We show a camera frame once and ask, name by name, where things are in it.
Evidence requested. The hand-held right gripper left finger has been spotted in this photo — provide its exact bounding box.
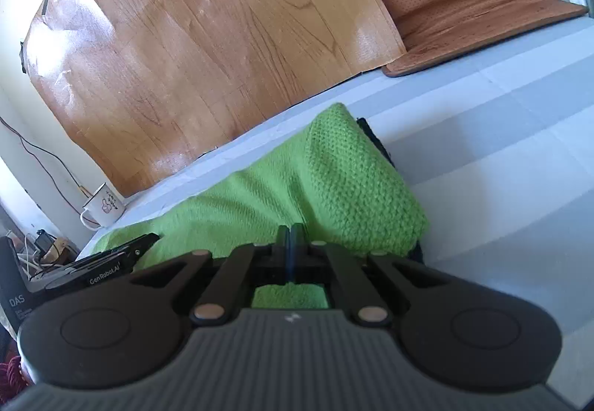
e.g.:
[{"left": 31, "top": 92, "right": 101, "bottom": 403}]
[{"left": 129, "top": 225, "right": 291, "bottom": 327}]

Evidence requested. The thin wall cable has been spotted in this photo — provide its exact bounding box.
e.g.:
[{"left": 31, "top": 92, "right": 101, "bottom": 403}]
[{"left": 0, "top": 115, "right": 91, "bottom": 219}]

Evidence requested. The green navy white knit sweater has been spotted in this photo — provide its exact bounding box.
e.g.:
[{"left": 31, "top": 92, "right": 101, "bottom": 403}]
[{"left": 86, "top": 102, "right": 430, "bottom": 310}]

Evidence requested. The wood-grain vinyl sheet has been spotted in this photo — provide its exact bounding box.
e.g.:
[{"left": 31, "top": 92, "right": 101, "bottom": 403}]
[{"left": 21, "top": 0, "right": 408, "bottom": 198}]

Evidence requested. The dark red knit cloth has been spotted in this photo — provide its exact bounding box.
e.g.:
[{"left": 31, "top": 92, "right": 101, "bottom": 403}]
[{"left": 0, "top": 353, "right": 26, "bottom": 395}]

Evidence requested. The black charger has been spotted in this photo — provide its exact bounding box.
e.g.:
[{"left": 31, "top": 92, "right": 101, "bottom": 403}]
[{"left": 36, "top": 229, "right": 55, "bottom": 255}]

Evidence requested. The white enamel mug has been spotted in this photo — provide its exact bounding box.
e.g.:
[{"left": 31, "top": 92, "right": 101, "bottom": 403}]
[{"left": 80, "top": 183, "right": 126, "bottom": 229}]

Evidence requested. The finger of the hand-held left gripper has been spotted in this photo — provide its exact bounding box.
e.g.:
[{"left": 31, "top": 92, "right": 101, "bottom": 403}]
[{"left": 104, "top": 232, "right": 161, "bottom": 273}]

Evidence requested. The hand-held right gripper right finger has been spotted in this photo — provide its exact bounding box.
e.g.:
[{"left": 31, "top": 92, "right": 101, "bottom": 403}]
[{"left": 290, "top": 224, "right": 447, "bottom": 327}]

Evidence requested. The light blue striped bedsheet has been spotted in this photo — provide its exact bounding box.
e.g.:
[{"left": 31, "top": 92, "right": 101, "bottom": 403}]
[{"left": 74, "top": 16, "right": 594, "bottom": 409}]

